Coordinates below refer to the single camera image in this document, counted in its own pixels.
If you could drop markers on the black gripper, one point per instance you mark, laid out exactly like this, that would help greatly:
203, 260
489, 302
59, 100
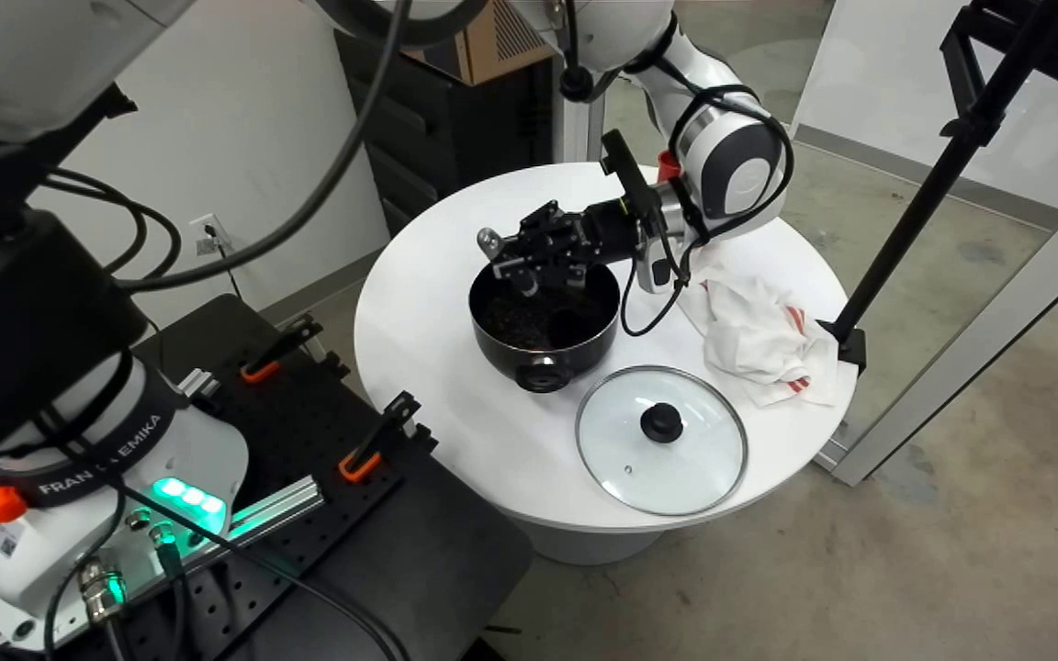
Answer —
615, 230

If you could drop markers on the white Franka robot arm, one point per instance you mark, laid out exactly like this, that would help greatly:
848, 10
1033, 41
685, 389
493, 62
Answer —
724, 160

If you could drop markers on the black cooking pot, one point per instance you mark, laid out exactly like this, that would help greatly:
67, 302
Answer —
549, 345

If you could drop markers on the black drawer cabinet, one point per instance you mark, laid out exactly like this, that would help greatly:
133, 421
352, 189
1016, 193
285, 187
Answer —
430, 134

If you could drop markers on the brown cardboard box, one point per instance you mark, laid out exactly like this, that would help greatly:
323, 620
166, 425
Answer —
500, 41

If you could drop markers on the white crumpled cloth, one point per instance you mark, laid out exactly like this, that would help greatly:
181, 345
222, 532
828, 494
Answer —
754, 334

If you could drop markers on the glass lid with black knob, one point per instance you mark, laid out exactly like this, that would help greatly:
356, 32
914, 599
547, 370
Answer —
677, 473

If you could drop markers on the orange black bar clamp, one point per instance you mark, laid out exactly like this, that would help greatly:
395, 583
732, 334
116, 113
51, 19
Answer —
279, 354
372, 444

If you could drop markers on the black perforated breadboard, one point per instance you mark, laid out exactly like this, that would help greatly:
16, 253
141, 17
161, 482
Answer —
285, 407

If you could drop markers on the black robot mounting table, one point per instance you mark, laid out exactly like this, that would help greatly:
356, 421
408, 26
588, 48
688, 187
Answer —
421, 565

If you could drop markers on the black tripod stand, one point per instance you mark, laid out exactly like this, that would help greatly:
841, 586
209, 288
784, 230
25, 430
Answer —
921, 187

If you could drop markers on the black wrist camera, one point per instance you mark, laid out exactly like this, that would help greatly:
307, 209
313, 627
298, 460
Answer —
634, 179

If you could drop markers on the white wall outlet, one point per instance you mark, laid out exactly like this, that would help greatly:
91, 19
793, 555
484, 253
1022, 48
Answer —
209, 237

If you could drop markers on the grey metal partition frame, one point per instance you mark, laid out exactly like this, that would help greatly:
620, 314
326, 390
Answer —
984, 334

